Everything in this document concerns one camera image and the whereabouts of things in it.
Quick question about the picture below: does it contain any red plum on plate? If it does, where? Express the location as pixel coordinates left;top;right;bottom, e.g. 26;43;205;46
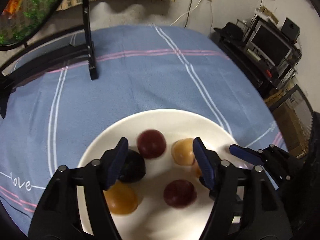
137;129;167;159

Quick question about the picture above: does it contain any dark plum on plate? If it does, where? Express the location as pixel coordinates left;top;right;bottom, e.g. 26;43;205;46
118;149;146;183

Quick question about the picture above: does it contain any black metal desk rack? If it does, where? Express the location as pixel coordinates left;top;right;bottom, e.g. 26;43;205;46
236;15;303;88

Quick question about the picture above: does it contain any round painted screen on stand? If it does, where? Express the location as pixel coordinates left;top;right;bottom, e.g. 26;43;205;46
1;0;99;118

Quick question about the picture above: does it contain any black speaker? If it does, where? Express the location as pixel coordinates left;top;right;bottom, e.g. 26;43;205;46
280;18;300;41

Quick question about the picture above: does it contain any computer monitor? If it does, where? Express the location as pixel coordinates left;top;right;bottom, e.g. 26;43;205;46
249;24;292;67

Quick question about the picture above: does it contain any white power cable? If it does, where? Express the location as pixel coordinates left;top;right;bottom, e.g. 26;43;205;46
170;0;205;27

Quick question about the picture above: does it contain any red tomato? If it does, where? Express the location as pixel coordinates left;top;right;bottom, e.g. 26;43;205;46
163;179;197;209

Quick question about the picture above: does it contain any yellow orange tomato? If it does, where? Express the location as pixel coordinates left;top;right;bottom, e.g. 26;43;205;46
104;181;139;215

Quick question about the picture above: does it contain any tan fruit on plate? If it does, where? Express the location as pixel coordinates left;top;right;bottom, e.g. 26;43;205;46
171;138;195;166

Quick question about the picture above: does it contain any blue striped tablecloth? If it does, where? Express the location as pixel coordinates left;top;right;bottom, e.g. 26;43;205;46
1;25;286;233

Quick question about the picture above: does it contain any cardboard box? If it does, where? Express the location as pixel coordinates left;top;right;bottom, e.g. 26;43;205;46
264;85;313;159

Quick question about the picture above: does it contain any black hat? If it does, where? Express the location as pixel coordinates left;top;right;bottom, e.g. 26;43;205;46
214;22;244;41

